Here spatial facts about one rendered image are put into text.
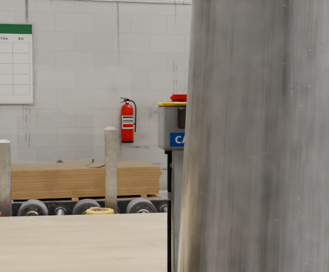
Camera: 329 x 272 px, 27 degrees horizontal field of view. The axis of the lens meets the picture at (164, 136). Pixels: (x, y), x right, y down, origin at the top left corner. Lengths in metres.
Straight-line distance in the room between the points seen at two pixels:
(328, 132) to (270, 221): 0.05
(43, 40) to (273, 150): 7.76
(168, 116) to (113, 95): 7.18
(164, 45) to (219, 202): 7.98
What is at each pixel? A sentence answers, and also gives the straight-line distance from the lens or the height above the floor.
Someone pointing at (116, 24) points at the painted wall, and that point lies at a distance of 8.20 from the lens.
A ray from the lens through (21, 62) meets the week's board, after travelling 8.01.
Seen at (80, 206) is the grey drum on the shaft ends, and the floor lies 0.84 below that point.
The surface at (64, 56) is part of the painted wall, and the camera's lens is 8.07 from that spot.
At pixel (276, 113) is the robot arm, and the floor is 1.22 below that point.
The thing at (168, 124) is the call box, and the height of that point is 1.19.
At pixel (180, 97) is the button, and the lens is 0.99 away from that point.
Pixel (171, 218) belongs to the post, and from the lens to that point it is 1.02.
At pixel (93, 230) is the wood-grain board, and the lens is 1.71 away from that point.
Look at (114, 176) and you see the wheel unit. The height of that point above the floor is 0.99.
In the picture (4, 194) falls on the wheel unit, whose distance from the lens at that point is 2.09.
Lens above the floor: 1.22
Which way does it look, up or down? 3 degrees down
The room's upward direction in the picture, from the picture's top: straight up
